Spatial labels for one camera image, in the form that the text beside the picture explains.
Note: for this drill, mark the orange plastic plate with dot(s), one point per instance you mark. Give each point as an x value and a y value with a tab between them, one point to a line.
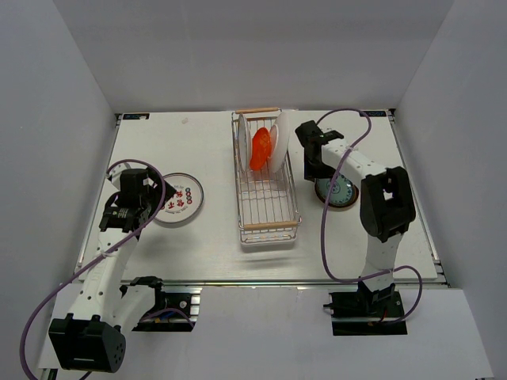
261	149

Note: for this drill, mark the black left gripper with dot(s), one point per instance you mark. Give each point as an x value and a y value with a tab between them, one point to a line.
158	191

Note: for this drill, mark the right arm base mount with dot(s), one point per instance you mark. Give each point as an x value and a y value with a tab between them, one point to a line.
367	313

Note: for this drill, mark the plain white plate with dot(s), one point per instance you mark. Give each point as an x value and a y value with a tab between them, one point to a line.
280	135

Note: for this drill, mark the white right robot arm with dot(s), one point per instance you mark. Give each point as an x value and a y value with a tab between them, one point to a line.
386	205

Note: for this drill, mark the white drip tray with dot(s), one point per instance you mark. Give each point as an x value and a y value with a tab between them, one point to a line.
264	238

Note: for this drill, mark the left table corner label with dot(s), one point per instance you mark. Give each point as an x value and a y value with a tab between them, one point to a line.
136	116

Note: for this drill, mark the table corner label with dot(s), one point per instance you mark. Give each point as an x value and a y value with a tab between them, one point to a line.
136	116
375	113

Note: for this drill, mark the right table corner label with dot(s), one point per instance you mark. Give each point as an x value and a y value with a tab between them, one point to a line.
375	113

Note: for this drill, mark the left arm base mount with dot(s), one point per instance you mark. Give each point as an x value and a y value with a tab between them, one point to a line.
165	309

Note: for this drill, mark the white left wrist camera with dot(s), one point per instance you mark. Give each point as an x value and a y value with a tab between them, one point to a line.
113	175

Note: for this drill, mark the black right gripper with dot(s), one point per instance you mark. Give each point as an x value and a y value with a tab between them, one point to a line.
311	173

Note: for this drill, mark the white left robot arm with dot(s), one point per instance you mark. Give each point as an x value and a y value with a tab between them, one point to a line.
92	336

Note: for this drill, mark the white plate red characters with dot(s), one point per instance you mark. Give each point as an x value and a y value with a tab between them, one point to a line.
185	204

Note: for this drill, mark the metal wire dish rack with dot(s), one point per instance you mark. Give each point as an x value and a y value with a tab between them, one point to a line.
265	200

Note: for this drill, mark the teal blue patterned plate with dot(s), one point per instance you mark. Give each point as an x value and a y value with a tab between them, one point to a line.
343	194

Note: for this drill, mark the white plate green red rim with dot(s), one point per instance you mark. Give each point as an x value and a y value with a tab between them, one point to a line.
244	142

